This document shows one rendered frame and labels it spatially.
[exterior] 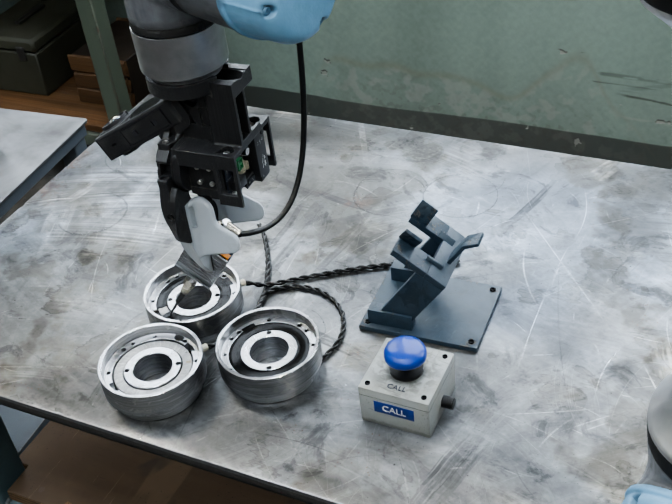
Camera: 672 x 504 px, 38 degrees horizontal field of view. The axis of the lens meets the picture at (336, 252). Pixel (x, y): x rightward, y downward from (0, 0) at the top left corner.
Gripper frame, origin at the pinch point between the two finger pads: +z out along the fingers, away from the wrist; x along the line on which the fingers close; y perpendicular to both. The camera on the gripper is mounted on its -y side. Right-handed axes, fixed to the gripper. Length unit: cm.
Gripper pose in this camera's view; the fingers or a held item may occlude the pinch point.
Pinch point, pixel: (208, 248)
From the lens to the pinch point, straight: 96.3
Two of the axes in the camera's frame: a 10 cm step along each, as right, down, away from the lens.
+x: 3.7, -6.0, 7.0
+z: 1.0, 7.8, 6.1
